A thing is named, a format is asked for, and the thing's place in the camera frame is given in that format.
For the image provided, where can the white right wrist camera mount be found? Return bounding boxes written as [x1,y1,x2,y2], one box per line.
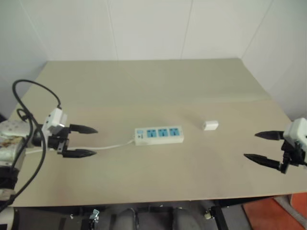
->
[283,117,307,147]

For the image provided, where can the white plug adapter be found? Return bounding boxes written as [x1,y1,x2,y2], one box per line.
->
[201,120,220,132]

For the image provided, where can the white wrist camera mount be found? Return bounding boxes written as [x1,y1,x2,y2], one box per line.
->
[283,117,307,147]
[41,108,69,135]

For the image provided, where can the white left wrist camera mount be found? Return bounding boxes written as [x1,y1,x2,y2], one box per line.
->
[41,108,69,135]

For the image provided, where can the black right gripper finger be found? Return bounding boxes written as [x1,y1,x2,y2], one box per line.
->
[254,130,286,142]
[243,153,281,171]

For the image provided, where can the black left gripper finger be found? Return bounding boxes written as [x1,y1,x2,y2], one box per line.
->
[62,149,97,159]
[69,124,99,135]

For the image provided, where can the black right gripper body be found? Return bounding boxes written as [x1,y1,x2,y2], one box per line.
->
[279,140,307,175]

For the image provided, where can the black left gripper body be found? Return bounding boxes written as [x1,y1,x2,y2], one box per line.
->
[47,124,72,158]

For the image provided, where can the white power strip cord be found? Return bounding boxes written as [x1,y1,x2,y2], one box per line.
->
[24,135,136,154]

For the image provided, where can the black table frame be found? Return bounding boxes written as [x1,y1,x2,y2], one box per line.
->
[14,195,291,230]

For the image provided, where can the white power strip blue sockets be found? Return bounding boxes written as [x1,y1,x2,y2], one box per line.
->
[134,126,185,146]

